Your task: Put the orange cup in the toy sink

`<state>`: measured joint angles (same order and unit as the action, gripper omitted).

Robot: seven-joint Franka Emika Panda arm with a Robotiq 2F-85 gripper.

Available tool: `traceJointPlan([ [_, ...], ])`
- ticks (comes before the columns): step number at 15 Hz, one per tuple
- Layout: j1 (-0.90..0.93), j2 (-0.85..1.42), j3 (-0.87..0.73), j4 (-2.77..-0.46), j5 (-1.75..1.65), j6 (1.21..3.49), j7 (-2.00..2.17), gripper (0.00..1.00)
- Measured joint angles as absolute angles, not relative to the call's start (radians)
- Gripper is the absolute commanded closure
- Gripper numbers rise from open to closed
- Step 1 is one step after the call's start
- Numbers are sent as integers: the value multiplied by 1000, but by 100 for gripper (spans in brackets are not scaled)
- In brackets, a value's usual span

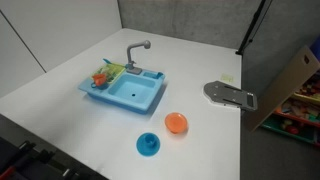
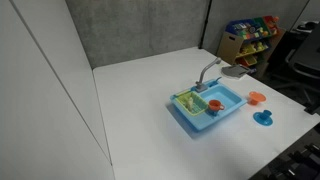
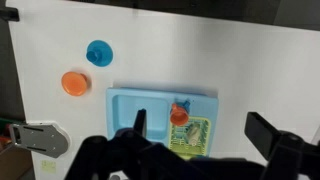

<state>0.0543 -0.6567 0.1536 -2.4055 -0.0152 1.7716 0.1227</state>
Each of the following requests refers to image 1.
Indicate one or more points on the orange toy cup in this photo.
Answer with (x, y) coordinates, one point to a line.
(99, 79)

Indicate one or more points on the blue toy sink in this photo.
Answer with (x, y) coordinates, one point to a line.
(129, 91)

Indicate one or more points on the grey toy faucet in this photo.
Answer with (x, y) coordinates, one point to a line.
(131, 64)

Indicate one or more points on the orange toy plate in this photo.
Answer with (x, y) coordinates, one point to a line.
(176, 123)

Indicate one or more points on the blue toy plate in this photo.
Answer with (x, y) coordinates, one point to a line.
(148, 144)

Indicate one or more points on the blue toy cup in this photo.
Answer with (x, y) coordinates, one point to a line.
(100, 87)

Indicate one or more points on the toy storage shelf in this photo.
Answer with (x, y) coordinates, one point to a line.
(290, 106)

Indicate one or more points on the yellow-green dish rack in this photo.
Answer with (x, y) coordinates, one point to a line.
(112, 71)

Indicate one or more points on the small pale sticker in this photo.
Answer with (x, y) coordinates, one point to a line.
(227, 78)

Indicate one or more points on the black tripod pole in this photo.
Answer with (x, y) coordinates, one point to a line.
(254, 26)

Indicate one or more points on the black equipment with red clamp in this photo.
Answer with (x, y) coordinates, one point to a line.
(19, 164)

